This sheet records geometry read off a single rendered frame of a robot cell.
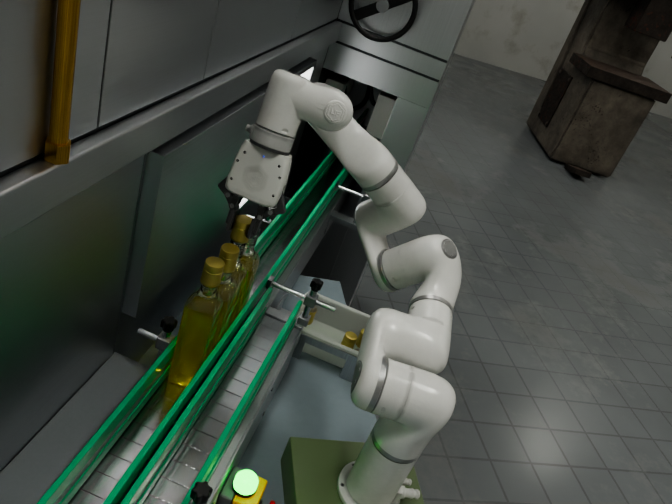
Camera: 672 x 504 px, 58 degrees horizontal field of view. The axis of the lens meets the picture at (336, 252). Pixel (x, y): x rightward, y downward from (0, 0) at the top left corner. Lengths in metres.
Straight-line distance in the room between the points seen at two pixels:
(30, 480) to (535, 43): 10.59
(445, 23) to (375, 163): 0.93
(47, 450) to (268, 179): 0.57
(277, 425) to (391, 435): 0.38
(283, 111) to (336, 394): 0.73
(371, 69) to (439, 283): 1.04
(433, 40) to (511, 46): 8.98
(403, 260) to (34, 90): 0.73
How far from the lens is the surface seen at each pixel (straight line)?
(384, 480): 1.15
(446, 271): 1.18
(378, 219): 1.21
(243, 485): 1.15
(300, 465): 1.24
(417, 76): 2.03
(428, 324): 1.10
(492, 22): 10.72
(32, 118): 0.75
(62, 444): 1.12
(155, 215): 1.07
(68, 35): 0.72
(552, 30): 11.20
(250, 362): 1.31
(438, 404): 1.02
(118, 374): 1.23
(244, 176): 1.10
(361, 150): 1.18
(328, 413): 1.45
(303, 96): 1.07
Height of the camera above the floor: 1.76
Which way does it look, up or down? 30 degrees down
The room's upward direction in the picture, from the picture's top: 20 degrees clockwise
